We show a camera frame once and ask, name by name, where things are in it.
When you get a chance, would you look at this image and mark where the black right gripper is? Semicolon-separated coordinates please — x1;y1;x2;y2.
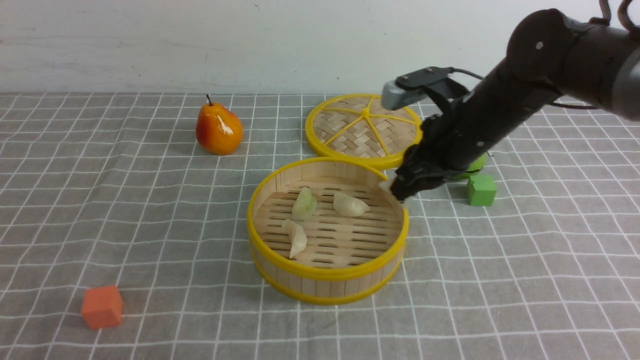
390;62;541;203

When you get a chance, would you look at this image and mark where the pale green dumpling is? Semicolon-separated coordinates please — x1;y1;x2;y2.
291;187;318;222

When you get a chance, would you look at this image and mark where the cream white dumpling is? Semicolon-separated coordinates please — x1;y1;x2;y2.
281;219;307;260

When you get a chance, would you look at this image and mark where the pink tinted dumpling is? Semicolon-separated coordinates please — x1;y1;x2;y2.
378;178;415;207

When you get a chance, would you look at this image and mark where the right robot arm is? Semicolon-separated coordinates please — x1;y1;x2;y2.
381;0;640;202

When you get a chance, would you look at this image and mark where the bamboo steamer lid yellow rim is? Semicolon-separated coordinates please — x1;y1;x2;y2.
304;93;422;171

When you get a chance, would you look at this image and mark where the bamboo steamer tray yellow rim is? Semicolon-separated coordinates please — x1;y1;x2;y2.
246;157;410;306

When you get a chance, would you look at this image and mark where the green foam cube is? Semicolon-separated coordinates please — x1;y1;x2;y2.
466;174;498;207

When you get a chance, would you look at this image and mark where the green toy watermelon ball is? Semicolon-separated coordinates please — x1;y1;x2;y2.
454;153;488;180

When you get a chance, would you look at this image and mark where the orange red toy pear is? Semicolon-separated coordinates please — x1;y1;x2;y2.
195;94;243;157

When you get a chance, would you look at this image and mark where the grey checked tablecloth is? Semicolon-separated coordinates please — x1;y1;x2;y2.
0;93;640;360

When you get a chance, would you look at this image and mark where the orange foam cube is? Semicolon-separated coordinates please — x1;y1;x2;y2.
80;285;124;330

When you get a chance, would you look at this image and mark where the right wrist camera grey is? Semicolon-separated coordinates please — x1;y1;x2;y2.
381;66;471;112

